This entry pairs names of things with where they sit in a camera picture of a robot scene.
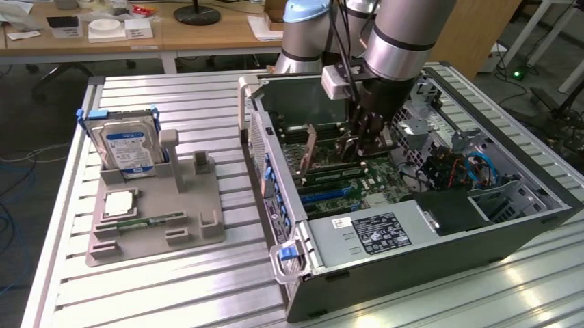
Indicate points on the graphics card with metal bracket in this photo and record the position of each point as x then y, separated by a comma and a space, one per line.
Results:
327, 155

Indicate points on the stack of white papers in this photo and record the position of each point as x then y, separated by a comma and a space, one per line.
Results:
263, 30

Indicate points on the green motherboard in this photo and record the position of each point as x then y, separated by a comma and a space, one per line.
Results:
379, 171

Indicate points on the white table frame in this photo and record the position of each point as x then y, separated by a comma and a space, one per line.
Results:
543, 20

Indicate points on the grey disk bay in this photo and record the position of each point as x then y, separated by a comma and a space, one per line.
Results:
502, 201

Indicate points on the installed RAM stick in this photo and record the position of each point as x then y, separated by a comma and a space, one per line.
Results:
338, 175

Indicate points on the plain white box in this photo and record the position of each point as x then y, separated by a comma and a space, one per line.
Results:
138, 30

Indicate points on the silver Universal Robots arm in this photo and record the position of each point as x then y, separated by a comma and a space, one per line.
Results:
398, 51

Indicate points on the brown cardboard box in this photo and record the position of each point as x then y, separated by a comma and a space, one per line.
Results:
275, 10

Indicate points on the hard disk in blue caddy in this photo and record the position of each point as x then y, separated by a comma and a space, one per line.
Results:
126, 147

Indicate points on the small white paper card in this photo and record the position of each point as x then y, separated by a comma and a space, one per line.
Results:
23, 35

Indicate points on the long wooden desk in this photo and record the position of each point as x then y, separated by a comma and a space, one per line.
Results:
205, 37

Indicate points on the wooden cabinet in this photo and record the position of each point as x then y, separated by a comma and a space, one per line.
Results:
479, 34

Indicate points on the black round lamp base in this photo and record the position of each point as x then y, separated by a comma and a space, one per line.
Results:
197, 15

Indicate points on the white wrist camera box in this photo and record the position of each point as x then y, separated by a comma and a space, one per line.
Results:
336, 83

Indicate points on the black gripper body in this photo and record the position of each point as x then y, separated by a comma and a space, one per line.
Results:
386, 95

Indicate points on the white box with round dish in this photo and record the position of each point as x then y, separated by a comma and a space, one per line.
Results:
108, 30

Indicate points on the black office chair base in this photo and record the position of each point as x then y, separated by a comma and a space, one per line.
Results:
60, 73

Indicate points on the silver CPU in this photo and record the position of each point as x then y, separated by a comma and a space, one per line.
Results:
117, 204

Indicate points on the blue expansion slot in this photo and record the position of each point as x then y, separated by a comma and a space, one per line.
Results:
321, 195

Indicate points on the white box with black top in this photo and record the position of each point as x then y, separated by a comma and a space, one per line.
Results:
65, 27

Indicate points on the green indicator light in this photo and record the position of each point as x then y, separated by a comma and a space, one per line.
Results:
517, 74

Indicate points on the grey power supply unit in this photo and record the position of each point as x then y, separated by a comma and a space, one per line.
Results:
366, 246

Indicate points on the blue case release latch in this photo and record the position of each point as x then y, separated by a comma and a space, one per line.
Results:
288, 254

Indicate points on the silver metal drive cage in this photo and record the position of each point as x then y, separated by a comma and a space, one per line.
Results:
418, 131

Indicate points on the grey parts rack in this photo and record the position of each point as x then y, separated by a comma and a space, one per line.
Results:
156, 246

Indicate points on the red packet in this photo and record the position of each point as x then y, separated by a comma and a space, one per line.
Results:
142, 10

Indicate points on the green RAM stick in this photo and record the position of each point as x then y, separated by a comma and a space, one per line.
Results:
137, 223

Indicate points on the open black PC case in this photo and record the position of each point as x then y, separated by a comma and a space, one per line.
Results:
411, 273

